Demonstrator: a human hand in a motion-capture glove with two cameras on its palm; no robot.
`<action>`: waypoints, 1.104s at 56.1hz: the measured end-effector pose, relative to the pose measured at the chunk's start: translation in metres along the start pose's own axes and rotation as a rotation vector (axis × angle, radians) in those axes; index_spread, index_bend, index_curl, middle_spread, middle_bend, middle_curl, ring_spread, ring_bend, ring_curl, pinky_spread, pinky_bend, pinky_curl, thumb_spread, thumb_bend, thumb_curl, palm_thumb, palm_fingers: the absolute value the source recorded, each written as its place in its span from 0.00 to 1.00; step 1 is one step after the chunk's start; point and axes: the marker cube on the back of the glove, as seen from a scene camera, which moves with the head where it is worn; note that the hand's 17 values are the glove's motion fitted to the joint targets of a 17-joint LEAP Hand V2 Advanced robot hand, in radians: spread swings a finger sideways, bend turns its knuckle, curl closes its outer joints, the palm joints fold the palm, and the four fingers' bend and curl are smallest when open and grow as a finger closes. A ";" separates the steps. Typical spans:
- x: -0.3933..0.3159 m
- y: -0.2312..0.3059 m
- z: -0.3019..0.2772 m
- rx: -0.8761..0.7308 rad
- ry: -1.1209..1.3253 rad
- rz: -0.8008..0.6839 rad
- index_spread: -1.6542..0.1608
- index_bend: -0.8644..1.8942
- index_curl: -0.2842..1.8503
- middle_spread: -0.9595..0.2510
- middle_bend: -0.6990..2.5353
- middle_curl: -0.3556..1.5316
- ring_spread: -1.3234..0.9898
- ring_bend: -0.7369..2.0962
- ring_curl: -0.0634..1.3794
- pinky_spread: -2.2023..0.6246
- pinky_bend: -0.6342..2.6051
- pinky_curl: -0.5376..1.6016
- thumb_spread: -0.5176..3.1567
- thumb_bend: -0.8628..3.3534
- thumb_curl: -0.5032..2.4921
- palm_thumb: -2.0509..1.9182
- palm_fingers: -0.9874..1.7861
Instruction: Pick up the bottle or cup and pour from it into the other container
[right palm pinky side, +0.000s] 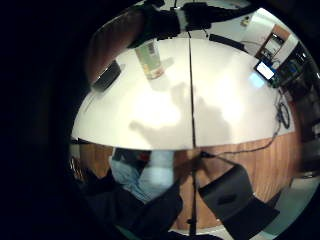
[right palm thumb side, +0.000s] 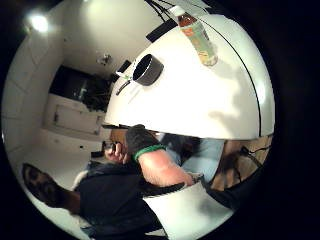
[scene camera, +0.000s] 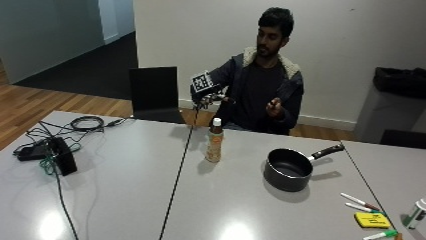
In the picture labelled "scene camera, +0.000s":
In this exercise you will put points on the the person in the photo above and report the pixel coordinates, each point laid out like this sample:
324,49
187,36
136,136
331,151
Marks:
262,86

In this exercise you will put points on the white marker cube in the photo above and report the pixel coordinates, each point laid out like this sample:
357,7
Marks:
202,81

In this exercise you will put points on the black chair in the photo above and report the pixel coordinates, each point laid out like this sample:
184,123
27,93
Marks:
155,95

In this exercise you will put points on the orange drink bottle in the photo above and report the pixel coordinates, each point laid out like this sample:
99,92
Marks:
215,144

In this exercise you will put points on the black saucepan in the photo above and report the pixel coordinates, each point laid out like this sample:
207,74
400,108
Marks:
291,168

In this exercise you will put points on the grey bin with black bag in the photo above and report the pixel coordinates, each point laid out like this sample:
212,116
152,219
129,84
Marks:
393,100

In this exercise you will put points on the dark chair back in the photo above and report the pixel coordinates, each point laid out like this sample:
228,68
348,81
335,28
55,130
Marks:
403,138

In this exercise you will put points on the white marker red tip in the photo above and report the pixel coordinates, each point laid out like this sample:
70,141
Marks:
360,201

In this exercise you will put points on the white marker green tip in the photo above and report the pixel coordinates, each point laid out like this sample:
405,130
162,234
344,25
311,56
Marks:
360,208

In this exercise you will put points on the black electronics box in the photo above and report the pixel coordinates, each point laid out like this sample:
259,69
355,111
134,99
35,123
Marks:
63,156

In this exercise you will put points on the yellow sticky note pad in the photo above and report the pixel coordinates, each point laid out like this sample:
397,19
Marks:
372,220

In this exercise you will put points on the black flat device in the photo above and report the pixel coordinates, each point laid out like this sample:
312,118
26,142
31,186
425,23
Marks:
33,151

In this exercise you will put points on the white marker green cap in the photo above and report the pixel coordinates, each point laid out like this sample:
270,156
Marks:
381,234

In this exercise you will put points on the white spray bottle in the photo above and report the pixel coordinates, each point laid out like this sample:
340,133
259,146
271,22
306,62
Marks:
417,214

